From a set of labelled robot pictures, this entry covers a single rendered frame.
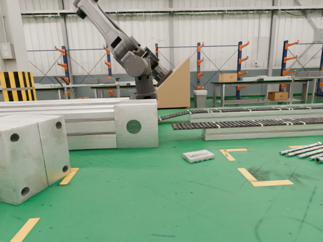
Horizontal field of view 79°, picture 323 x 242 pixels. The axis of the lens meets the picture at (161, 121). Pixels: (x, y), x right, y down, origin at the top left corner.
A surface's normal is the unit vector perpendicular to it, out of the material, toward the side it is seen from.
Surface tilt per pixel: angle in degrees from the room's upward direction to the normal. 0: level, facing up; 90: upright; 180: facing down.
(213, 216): 0
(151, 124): 90
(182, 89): 90
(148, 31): 90
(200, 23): 90
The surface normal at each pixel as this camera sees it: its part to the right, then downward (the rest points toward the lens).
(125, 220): -0.04, -0.98
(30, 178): 0.95, 0.04
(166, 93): 0.06, 0.21
